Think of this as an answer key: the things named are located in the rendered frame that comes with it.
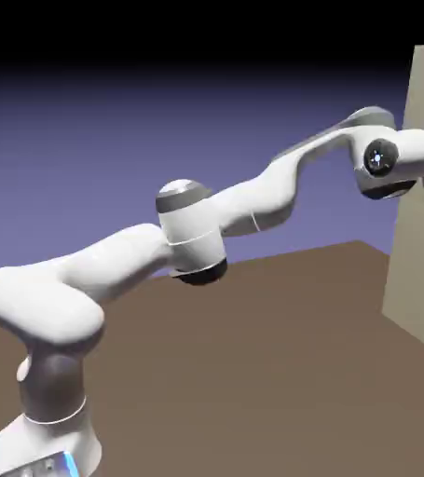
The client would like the beige cabinet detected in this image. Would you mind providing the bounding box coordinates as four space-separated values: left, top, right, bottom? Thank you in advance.
381 39 424 363

